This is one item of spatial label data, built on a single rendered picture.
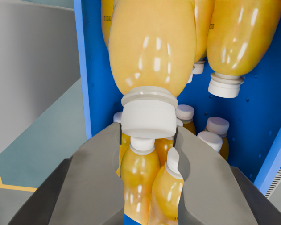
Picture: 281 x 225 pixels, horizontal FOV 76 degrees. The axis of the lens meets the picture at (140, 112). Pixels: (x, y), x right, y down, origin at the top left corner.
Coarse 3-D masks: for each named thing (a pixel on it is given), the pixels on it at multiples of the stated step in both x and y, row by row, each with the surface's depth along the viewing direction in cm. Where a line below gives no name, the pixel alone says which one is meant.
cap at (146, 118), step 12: (132, 108) 11; (144, 108) 11; (156, 108) 11; (168, 108) 12; (132, 120) 11; (144, 120) 11; (156, 120) 11; (168, 120) 11; (132, 132) 13; (144, 132) 12; (156, 132) 12; (168, 132) 12
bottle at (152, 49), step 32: (128, 0) 13; (160, 0) 12; (192, 0) 14; (128, 32) 12; (160, 32) 11; (192, 32) 13; (128, 64) 12; (160, 64) 11; (192, 64) 13; (128, 96) 12; (160, 96) 12
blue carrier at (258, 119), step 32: (96, 0) 25; (96, 32) 26; (96, 64) 28; (96, 96) 30; (192, 96) 40; (256, 96) 30; (96, 128) 32; (256, 128) 30; (256, 160) 29; (128, 224) 23
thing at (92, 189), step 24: (96, 144) 10; (120, 144) 13; (72, 168) 8; (96, 168) 9; (72, 192) 7; (96, 192) 7; (120, 192) 7; (72, 216) 6; (96, 216) 6; (120, 216) 7
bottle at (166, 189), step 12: (168, 168) 25; (156, 180) 26; (168, 180) 24; (180, 180) 24; (156, 192) 26; (168, 192) 24; (180, 192) 24; (156, 204) 26; (168, 204) 24; (156, 216) 27; (168, 216) 25
